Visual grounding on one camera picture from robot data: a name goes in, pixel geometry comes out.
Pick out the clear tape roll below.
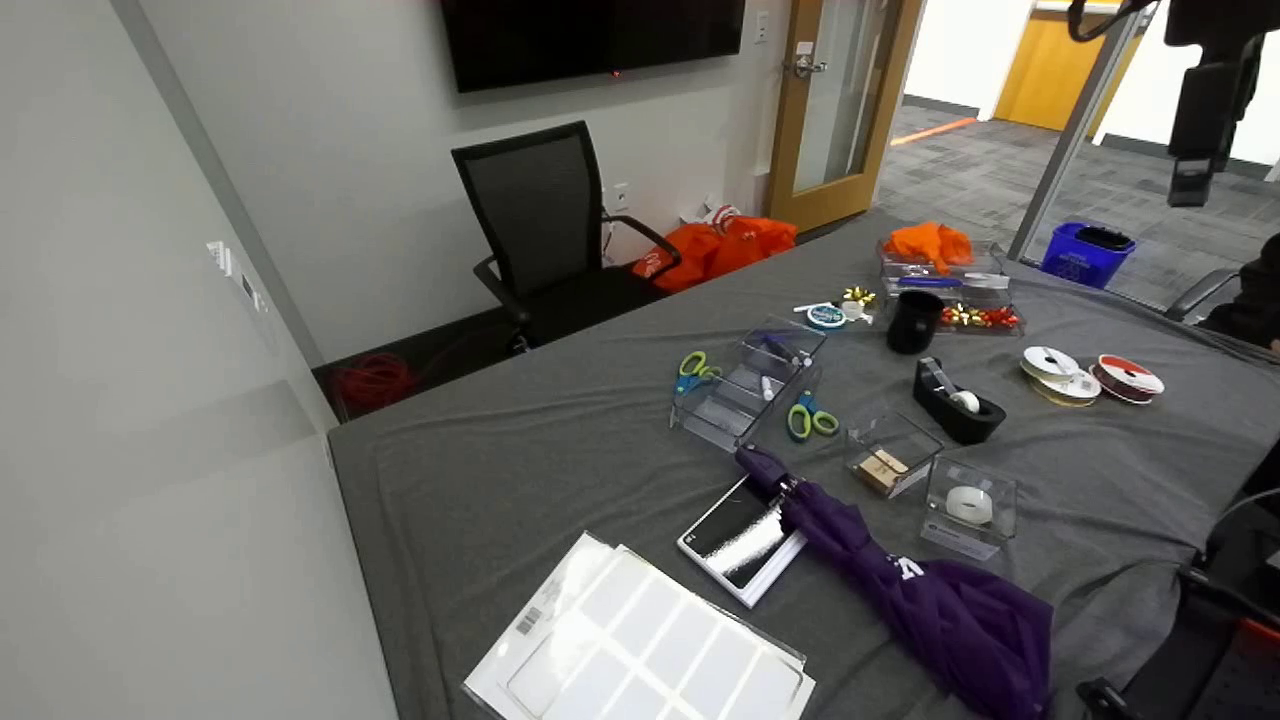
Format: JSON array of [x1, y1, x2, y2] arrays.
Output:
[[946, 489, 998, 526]]

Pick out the green blue scissors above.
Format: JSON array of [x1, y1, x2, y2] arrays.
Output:
[[784, 389, 839, 445], [672, 352, 725, 396]]

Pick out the black tape dispenser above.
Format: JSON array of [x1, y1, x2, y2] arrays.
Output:
[[914, 354, 1003, 445]]

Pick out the small clear tape holder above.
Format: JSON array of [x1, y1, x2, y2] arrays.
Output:
[[919, 463, 1022, 568]]

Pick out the clear acrylic desk organizer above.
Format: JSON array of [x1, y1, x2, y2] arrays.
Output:
[[672, 326, 824, 453]]

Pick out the orange bag on floor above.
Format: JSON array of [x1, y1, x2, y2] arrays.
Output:
[[632, 214, 798, 291]]

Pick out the black mesh office chair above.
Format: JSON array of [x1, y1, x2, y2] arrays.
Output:
[[452, 119, 680, 349]]

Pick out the white box with black screen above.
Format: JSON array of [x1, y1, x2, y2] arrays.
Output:
[[675, 476, 804, 609]]

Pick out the white label sheets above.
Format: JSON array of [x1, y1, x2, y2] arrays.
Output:
[[466, 531, 818, 720]]

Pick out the black mug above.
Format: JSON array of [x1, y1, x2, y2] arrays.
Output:
[[887, 291, 946, 354]]

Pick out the small clear box with blocks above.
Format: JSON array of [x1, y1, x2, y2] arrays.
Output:
[[847, 416, 942, 499]]

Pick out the orange cloth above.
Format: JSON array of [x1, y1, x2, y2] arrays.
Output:
[[884, 223, 977, 275]]

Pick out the clear tray of gift bows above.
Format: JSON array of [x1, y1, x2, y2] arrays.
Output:
[[942, 301, 1023, 335]]

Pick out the grey table cloth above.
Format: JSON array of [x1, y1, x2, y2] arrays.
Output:
[[331, 214, 1280, 720]]

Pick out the wooden glass door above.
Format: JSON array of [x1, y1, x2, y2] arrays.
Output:
[[766, 0, 924, 231]]

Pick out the purple folded umbrella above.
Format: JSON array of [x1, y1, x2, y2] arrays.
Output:
[[736, 445, 1054, 720]]

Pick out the blue recycling bin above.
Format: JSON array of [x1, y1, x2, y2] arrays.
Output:
[[1039, 223, 1135, 287]]

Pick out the red white ribbon spool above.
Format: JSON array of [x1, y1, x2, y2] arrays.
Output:
[[1093, 352, 1163, 404]]

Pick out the red cable coil on floor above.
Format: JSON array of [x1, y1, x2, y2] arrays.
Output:
[[331, 352, 424, 416]]

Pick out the wall mounted black television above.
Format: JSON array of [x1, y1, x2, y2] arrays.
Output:
[[439, 0, 748, 92]]

